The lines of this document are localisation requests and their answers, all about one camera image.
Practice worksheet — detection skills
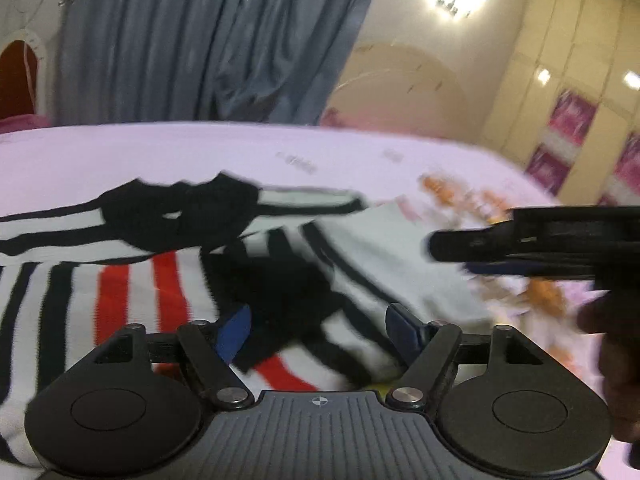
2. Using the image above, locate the person's right hand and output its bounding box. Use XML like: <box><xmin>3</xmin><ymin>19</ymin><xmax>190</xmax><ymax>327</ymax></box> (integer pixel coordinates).
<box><xmin>576</xmin><ymin>291</ymin><xmax>640</xmax><ymax>445</ymax></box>

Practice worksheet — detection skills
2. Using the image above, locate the red headboard with white frame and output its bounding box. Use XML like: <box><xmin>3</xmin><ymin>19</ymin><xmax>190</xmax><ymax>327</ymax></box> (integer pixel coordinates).
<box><xmin>0</xmin><ymin>26</ymin><xmax>52</xmax><ymax>122</ymax></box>

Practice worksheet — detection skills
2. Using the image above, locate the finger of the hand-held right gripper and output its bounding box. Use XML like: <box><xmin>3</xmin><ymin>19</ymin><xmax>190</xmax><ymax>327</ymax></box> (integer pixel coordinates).
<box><xmin>428</xmin><ymin>225</ymin><xmax>517</xmax><ymax>264</ymax></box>
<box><xmin>461</xmin><ymin>259</ymin><xmax>596</xmax><ymax>282</ymax></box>

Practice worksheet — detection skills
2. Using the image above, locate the pink cloth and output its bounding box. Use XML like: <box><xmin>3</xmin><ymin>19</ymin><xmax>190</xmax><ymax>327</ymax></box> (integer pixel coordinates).
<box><xmin>319</xmin><ymin>107</ymin><xmax>353</xmax><ymax>129</ymax></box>

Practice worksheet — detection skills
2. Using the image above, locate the pink floral bed sheet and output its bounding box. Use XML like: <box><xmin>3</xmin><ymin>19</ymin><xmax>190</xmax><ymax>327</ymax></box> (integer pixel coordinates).
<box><xmin>0</xmin><ymin>121</ymin><xmax>640</xmax><ymax>480</ymax></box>

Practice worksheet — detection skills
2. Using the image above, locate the cream wardrobe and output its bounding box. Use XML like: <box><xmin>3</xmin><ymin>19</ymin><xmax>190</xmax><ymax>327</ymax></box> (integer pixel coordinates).
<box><xmin>479</xmin><ymin>0</ymin><xmax>640</xmax><ymax>207</ymax></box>

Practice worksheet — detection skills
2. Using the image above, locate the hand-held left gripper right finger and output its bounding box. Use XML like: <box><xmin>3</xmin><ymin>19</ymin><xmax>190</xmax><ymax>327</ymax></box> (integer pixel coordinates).
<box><xmin>385</xmin><ymin>303</ymin><xmax>547</xmax><ymax>409</ymax></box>

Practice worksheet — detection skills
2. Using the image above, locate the pink wall poster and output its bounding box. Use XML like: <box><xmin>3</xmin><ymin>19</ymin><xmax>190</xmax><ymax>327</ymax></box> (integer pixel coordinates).
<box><xmin>611</xmin><ymin>131</ymin><xmax>640</xmax><ymax>197</ymax></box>
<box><xmin>546</xmin><ymin>88</ymin><xmax>599</xmax><ymax>149</ymax></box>
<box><xmin>524</xmin><ymin>144</ymin><xmax>569</xmax><ymax>194</ymax></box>

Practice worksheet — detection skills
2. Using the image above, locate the grey-blue curtain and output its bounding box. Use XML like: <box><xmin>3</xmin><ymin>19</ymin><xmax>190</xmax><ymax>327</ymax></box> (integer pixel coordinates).
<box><xmin>54</xmin><ymin>0</ymin><xmax>389</xmax><ymax>127</ymax></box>

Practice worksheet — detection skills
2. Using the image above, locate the cream arched headboard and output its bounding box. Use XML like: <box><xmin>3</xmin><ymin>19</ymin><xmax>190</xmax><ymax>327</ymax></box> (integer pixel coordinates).
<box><xmin>326</xmin><ymin>42</ymin><xmax>469</xmax><ymax>137</ymax></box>

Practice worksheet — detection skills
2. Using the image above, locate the white cord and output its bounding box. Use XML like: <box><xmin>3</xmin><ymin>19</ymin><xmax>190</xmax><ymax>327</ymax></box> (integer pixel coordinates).
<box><xmin>21</xmin><ymin>40</ymin><xmax>40</xmax><ymax>113</ymax></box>

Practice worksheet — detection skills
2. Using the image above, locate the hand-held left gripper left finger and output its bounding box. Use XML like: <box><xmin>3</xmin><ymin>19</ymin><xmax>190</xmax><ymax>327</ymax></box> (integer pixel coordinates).
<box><xmin>95</xmin><ymin>306</ymin><xmax>254</xmax><ymax>409</ymax></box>

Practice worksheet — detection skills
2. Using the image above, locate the pink pillow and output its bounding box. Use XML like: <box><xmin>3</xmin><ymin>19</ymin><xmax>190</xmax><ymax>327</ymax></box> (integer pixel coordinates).
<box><xmin>0</xmin><ymin>113</ymin><xmax>55</xmax><ymax>134</ymax></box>

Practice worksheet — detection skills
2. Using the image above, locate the black white red striped sweater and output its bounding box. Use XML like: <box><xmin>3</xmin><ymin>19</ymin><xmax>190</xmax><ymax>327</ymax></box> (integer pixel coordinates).
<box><xmin>0</xmin><ymin>172</ymin><xmax>497</xmax><ymax>467</ymax></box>

